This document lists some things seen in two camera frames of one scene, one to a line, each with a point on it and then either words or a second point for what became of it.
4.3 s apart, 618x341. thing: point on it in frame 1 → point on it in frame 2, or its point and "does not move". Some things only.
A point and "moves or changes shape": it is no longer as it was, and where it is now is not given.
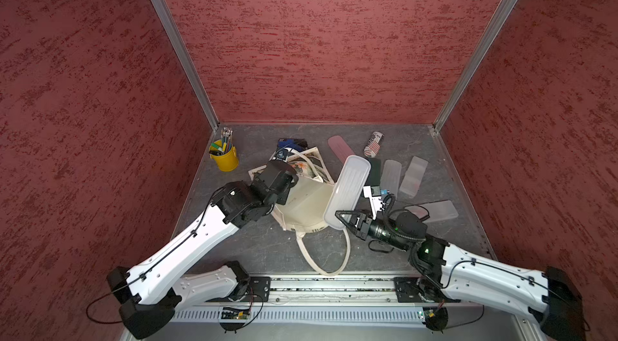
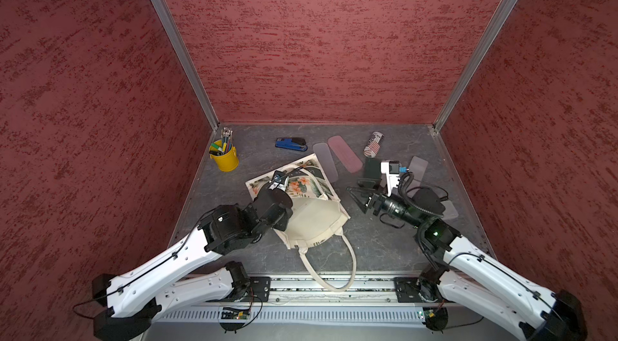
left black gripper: x=282 y=197 → x=281 y=223
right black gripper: x=363 y=232 → x=373 y=200
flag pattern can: x=373 y=145 does not move
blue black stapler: x=298 y=144 does not move
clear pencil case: x=348 y=189 → x=327 y=161
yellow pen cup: x=223 y=151 does not move
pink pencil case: x=339 y=147 does not move
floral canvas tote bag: x=303 y=212 moves or changes shape
